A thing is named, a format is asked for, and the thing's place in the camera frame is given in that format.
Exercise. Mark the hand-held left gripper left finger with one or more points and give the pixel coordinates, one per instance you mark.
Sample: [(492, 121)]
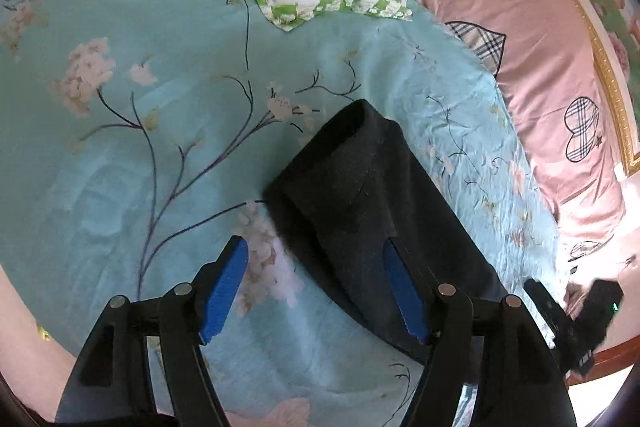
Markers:
[(225, 287)]

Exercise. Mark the pink quilt with plaid hearts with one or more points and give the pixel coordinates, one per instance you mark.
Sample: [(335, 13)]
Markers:
[(525, 72)]

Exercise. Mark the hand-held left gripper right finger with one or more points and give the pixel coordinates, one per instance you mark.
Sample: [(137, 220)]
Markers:
[(402, 292)]

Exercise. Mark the teal floral bed sheet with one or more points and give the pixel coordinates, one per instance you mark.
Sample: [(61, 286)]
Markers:
[(200, 132)]

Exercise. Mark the dark grey pants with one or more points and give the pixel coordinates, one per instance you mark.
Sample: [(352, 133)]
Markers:
[(370, 202)]

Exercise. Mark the gold framed floral headboard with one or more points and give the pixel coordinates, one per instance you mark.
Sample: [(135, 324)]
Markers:
[(595, 7)]

